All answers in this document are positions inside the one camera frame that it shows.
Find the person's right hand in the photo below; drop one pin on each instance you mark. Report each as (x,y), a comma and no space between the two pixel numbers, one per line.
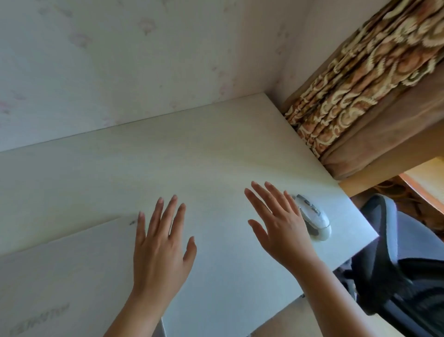
(282,232)

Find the person's left hand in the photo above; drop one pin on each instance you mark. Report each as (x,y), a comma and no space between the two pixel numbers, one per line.
(158,262)

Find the person's left thumb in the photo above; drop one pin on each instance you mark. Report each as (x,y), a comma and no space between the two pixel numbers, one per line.
(190,250)

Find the person's right little finger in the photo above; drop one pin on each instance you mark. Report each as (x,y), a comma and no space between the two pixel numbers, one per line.
(293,204)

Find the person's left middle finger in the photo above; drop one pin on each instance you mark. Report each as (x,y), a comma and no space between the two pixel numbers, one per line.
(170,215)

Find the person's right middle finger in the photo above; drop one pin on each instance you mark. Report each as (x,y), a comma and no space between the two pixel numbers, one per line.
(266,198)

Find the person's left little finger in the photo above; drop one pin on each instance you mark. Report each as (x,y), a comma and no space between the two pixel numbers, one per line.
(140,229)

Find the person's right thumb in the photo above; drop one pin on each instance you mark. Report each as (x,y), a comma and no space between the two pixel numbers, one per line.
(258,233)

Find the person's left forearm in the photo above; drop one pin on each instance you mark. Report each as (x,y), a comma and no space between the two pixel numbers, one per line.
(137,317)

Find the person's right forearm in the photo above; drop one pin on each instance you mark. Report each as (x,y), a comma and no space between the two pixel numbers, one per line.
(329,298)

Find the white computer mouse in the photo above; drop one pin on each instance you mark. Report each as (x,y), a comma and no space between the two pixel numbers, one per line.
(317,217)

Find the white flat board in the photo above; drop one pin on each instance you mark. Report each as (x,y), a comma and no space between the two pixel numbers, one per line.
(66,281)

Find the black grey office chair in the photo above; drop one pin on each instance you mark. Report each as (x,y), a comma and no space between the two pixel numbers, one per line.
(399,264)

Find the plain brown curtain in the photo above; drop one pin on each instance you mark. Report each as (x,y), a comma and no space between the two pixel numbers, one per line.
(392,128)

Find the orange wooden furniture edge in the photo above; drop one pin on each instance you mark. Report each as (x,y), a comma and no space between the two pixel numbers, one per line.
(425,182)

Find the patterned brown swirl curtain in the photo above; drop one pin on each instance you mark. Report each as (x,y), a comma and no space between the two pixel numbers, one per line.
(360,76)

